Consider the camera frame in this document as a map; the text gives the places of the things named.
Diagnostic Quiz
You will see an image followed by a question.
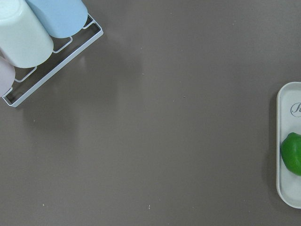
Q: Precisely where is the light blue plastic cup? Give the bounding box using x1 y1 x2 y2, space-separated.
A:
26 0 88 38

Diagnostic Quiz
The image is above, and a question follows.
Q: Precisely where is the cream rectangular rabbit tray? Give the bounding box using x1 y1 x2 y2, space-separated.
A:
276 82 301 209

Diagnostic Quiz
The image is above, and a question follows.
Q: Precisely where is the pale green plastic cup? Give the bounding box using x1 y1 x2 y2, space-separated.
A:
0 0 54 68

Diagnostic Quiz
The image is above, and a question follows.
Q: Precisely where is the green lime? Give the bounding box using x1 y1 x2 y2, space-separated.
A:
280 132 301 176

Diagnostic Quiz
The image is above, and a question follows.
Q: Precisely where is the pale pink plastic cup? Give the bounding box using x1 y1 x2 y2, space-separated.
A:
0 57 16 97

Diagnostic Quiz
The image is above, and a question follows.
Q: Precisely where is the white wire cup rack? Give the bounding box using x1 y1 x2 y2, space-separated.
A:
1 14 103 107

